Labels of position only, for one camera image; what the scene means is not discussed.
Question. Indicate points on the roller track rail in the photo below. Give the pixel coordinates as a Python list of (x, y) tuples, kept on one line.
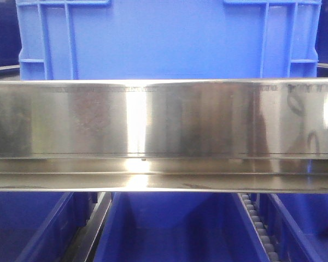
[(259, 227), (88, 238)]

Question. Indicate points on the left roller track rail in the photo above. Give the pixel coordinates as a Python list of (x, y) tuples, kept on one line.
[(88, 238)]

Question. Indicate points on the dark blue bin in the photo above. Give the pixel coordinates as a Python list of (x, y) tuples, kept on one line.
[(179, 226), (297, 225), (39, 226)]

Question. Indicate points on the dark blue center bin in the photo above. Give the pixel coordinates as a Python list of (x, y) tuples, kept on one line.
[(179, 226)]

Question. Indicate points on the stainless steel shelf beam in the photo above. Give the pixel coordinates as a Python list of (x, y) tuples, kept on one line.
[(239, 135)]

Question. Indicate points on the dark blue left bin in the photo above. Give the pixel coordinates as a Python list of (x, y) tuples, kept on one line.
[(39, 226)]

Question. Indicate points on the light blue upper bin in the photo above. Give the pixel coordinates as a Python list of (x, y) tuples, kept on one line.
[(73, 40)]

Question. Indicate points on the right roller track rail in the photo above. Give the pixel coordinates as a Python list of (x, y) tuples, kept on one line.
[(259, 227)]

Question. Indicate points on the dark blue right bin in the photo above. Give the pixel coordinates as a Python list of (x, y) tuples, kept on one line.
[(297, 225)]

